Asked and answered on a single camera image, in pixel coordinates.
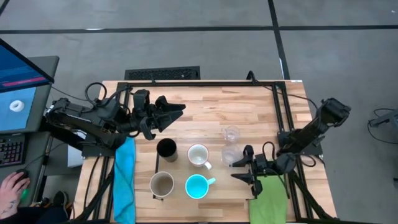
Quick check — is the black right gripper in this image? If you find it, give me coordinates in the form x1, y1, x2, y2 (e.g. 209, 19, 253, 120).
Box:
229, 145, 269, 197

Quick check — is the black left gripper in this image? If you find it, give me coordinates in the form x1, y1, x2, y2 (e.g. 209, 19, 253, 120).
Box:
129, 89, 187, 141

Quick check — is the small clear glass cup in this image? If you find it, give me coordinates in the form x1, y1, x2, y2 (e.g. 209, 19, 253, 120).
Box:
220, 143, 243, 167

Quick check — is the tall black cup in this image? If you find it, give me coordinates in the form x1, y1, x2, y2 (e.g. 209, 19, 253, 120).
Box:
156, 138, 179, 163

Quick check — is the pink white mug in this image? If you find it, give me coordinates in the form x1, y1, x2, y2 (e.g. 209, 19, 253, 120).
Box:
187, 143, 213, 171

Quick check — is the teal mug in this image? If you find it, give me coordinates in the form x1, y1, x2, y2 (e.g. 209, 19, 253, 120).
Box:
185, 174, 217, 200

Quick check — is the tall white ceramic cup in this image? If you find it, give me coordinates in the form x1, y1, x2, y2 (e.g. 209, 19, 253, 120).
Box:
149, 170, 175, 198

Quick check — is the clear glass mug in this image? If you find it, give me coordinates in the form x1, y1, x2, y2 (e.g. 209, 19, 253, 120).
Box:
221, 124, 242, 144

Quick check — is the green cloth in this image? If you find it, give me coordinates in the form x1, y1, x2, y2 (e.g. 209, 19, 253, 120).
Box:
248, 175, 289, 224

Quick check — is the blue cloth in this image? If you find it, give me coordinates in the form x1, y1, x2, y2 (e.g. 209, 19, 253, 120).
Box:
113, 136, 137, 224

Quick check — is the white box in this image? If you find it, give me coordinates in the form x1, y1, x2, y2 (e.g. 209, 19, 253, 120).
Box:
67, 129, 86, 169

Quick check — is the black slanted bar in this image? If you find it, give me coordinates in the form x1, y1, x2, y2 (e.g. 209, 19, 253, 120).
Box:
39, 124, 86, 151

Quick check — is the grey desk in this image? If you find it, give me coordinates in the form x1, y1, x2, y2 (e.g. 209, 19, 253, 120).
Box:
0, 55, 60, 208

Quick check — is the person's black shoe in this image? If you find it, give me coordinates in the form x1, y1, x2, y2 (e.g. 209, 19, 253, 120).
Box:
51, 190, 68, 218

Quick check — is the laptop with backlit keyboard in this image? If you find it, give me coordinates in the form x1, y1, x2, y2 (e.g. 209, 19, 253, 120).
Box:
0, 83, 41, 167

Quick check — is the grey floor device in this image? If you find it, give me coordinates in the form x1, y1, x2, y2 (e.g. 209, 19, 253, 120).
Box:
369, 109, 398, 128

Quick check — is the tilted dark blue monitor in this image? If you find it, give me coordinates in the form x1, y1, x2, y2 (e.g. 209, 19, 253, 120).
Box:
0, 37, 55, 93

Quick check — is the black computer mouse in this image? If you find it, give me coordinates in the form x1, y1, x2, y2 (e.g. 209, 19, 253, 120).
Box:
15, 167, 32, 202

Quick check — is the person's leg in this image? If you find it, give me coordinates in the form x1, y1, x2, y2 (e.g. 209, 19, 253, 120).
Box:
0, 205, 68, 224

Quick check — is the person's hand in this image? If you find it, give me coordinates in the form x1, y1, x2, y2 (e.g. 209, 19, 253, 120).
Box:
0, 170, 31, 218

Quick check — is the black metal table frame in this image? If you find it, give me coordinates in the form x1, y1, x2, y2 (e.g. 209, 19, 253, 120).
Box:
74, 80, 336, 223

